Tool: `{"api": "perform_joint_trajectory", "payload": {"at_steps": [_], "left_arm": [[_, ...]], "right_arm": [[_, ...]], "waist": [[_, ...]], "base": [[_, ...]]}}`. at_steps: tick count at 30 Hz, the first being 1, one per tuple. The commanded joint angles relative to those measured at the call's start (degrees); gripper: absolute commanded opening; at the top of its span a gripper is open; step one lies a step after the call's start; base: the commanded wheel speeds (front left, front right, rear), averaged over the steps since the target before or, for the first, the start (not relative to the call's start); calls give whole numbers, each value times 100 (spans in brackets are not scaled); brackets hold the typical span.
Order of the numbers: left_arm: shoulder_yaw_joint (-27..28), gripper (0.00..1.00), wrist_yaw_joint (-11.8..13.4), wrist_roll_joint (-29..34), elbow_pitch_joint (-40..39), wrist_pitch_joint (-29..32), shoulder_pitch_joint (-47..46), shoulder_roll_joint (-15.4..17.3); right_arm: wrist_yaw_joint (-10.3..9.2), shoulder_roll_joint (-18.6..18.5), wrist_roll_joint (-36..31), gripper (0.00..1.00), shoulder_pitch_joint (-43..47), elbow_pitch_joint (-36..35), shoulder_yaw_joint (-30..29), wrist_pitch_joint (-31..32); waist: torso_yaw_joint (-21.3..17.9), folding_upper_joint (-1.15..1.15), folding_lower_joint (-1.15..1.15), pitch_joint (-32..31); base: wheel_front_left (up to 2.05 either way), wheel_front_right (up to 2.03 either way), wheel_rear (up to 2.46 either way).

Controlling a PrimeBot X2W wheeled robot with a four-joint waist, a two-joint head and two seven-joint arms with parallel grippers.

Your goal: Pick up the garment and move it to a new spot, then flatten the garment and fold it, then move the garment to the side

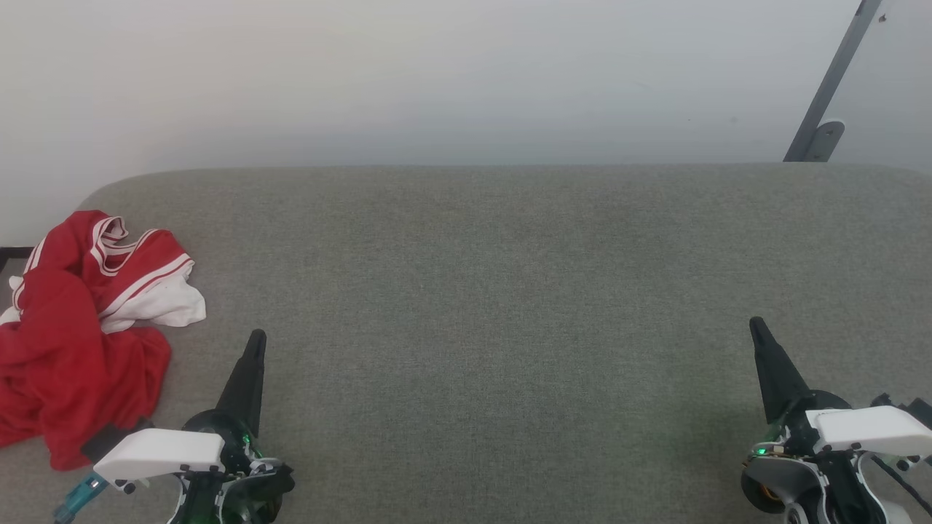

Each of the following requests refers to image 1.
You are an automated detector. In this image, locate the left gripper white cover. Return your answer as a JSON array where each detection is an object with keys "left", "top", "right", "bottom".
[{"left": 93, "top": 329, "right": 267, "bottom": 496}]

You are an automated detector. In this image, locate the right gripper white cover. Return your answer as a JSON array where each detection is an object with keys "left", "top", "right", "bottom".
[{"left": 749, "top": 317, "right": 932, "bottom": 458}]

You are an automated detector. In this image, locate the red and white jersey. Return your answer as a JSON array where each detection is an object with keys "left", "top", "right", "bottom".
[{"left": 0, "top": 210, "right": 208, "bottom": 472}]

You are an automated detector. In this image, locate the black skirting strip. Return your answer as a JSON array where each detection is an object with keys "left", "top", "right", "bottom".
[{"left": 0, "top": 246, "right": 36, "bottom": 274}]

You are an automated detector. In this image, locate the grey fabric sofa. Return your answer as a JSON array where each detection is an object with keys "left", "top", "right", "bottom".
[{"left": 0, "top": 163, "right": 932, "bottom": 524}]

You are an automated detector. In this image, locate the grey slanted metal bar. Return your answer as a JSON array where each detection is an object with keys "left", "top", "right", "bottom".
[{"left": 783, "top": 0, "right": 884, "bottom": 162}]

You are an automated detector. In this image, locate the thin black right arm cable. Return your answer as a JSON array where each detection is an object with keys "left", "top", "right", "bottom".
[{"left": 870, "top": 455, "right": 932, "bottom": 515}]

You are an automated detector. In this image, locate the black cable with teal plug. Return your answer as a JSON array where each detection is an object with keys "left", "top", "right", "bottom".
[{"left": 52, "top": 472, "right": 110, "bottom": 524}]

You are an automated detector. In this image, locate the grey rounded metal bracket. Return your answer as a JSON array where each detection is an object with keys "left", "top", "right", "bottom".
[{"left": 805, "top": 120, "right": 846, "bottom": 162}]

